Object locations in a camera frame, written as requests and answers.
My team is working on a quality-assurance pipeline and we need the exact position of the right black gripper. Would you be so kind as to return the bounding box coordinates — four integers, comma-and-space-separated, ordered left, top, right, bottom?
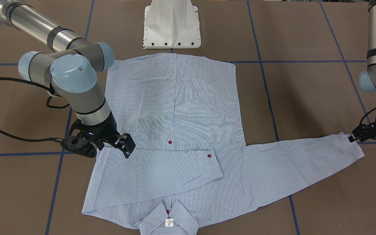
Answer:
76, 112, 136, 159

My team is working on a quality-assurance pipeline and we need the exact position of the light blue striped shirt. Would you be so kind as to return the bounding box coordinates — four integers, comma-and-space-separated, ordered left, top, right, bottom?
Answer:
82, 53, 364, 235

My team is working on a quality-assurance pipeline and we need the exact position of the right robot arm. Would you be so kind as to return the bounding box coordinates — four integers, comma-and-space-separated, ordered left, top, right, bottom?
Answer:
0, 0, 136, 158

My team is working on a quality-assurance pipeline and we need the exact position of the black braided cable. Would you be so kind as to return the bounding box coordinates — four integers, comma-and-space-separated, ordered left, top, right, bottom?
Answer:
0, 77, 65, 143

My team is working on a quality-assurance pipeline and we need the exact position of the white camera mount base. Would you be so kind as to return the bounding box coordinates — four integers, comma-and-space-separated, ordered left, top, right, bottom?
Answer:
143, 0, 202, 49

